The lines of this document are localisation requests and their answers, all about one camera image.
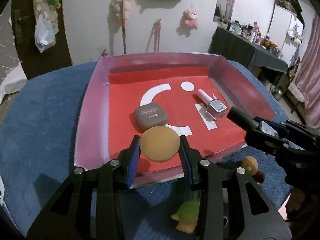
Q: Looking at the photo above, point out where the blue round cushion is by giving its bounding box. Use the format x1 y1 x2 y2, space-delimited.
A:
0 60 298 240

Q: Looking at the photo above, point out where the pink curtain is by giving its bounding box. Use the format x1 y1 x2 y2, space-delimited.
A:
296 14 320 131

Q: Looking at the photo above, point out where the dark brown door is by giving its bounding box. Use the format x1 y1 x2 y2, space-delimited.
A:
11 0 72 80

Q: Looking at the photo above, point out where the tan round makeup sponge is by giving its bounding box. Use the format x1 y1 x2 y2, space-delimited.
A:
139 126 180 163

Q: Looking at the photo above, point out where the white cabinet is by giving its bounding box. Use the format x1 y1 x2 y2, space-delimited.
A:
268 0 304 66

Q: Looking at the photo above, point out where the green orange duck toy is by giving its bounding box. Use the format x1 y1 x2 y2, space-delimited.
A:
171 200 200 234

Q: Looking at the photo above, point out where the pink plush bear toy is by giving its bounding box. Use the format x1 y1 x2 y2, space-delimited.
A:
184 9 198 29

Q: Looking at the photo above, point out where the black cap nail polish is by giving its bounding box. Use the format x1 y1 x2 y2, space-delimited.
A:
259 121 279 138

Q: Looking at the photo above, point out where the white plastic bag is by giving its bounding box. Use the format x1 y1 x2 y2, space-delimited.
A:
34 15 56 53

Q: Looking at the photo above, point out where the pink red cardboard tray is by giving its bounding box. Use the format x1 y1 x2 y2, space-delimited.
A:
74 53 276 170

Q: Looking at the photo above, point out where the brown eye shadow case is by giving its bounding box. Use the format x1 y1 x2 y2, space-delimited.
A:
135 103 169 131

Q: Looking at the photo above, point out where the dark green covered table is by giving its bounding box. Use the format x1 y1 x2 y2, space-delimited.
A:
208 27 287 86

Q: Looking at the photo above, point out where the tan mushroom shaped sponge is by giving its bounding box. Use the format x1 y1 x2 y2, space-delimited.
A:
241 155 259 176

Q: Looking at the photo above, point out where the pink cap nail polish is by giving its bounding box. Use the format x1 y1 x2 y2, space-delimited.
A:
196 89 228 120

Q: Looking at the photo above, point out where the pink hanging strap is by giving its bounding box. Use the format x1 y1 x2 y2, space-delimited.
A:
145 18 162 53

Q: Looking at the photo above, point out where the light pink plush toy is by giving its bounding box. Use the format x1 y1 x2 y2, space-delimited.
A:
111 0 132 20

